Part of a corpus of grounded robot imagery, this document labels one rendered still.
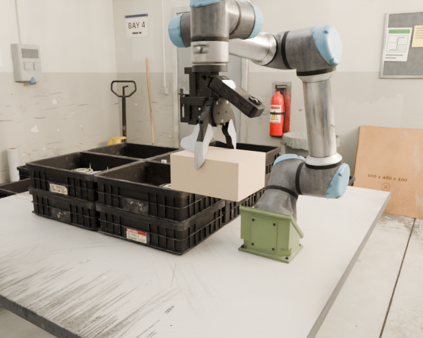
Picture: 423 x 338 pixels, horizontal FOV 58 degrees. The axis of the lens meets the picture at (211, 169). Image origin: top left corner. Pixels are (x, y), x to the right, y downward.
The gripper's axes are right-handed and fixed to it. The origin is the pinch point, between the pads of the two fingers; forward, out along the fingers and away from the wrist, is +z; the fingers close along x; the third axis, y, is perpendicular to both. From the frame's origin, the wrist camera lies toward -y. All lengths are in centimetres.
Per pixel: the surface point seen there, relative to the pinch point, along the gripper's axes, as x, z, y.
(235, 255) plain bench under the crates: -37, 40, 15
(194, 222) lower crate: -32, 30, 29
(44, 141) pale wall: -219, 58, 382
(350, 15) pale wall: -346, -77, 57
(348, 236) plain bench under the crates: -72, 40, -13
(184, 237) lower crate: -28, 34, 30
